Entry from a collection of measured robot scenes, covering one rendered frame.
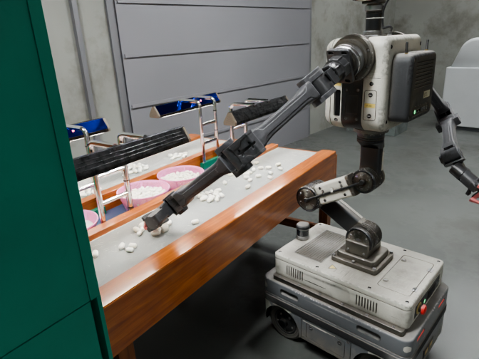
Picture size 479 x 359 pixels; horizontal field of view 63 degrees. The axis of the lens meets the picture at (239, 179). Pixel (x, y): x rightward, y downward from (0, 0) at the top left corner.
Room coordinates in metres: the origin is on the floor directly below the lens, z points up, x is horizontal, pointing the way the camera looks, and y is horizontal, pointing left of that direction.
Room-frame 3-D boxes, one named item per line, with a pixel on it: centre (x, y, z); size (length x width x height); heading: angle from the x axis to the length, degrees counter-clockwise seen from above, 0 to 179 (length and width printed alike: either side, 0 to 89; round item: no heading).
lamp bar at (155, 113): (2.60, 0.32, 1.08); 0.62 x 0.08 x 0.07; 145
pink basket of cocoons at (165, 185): (1.87, 0.49, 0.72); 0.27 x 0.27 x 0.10
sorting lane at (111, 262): (1.81, 0.12, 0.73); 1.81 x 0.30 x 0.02; 145
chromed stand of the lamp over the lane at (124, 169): (1.54, 0.48, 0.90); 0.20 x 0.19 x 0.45; 145
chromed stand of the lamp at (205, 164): (2.56, 0.25, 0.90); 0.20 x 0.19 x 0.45; 145
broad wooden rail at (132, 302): (1.69, -0.05, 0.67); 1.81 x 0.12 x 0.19; 145
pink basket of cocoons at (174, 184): (2.10, 0.33, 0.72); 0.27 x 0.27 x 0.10
